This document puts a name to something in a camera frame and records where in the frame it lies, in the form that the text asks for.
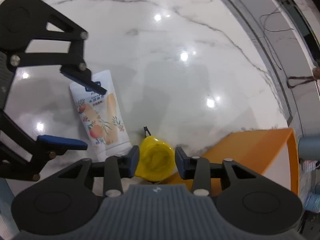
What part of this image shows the small woven basket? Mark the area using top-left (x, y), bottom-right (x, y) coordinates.
top-left (301, 160), bottom-right (319, 176)

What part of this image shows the black power cable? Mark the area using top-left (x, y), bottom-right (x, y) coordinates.
top-left (258, 7), bottom-right (304, 71)

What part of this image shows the brown camera with strap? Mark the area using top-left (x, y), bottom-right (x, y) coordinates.
top-left (286, 67), bottom-right (320, 88)

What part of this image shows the grey-blue trash bin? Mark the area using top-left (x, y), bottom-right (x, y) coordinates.
top-left (298, 135), bottom-right (320, 161)

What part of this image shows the large water bottle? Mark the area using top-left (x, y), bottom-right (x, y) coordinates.
top-left (304, 192), bottom-right (320, 213)

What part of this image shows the yellow round container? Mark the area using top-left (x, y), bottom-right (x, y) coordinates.
top-left (135, 126), bottom-right (176, 183)

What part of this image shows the white peach cream tube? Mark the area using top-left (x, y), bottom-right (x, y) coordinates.
top-left (69, 70), bottom-right (132, 161)

